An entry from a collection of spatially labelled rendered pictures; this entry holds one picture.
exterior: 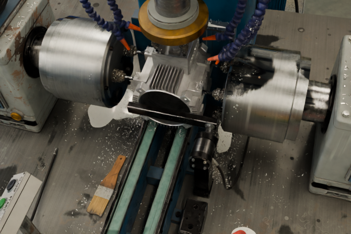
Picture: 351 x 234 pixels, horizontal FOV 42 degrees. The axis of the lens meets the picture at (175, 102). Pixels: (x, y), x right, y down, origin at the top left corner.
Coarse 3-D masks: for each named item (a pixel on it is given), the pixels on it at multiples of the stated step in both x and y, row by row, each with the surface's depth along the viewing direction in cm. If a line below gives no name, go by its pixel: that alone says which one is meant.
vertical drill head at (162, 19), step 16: (160, 0) 107; (176, 0) 106; (192, 0) 114; (144, 16) 114; (160, 16) 111; (176, 16) 110; (192, 16) 111; (208, 16) 115; (144, 32) 113; (160, 32) 111; (176, 32) 110; (192, 32) 110
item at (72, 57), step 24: (72, 24) 126; (96, 24) 126; (48, 48) 125; (72, 48) 122; (96, 48) 121; (120, 48) 129; (48, 72) 125; (72, 72) 123; (96, 72) 121; (120, 72) 126; (72, 96) 128; (96, 96) 125; (120, 96) 135
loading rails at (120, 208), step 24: (144, 120) 134; (144, 144) 130; (192, 144) 139; (144, 168) 128; (168, 168) 125; (120, 192) 120; (144, 192) 133; (168, 192) 119; (120, 216) 117; (168, 216) 122
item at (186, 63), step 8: (160, 48) 125; (168, 48) 125; (176, 48) 122; (192, 48) 122; (152, 56) 121; (160, 56) 120; (168, 56) 120; (176, 56) 119; (184, 56) 119; (192, 56) 124; (168, 64) 122; (176, 64) 121; (184, 64) 120; (192, 64) 125; (184, 72) 123
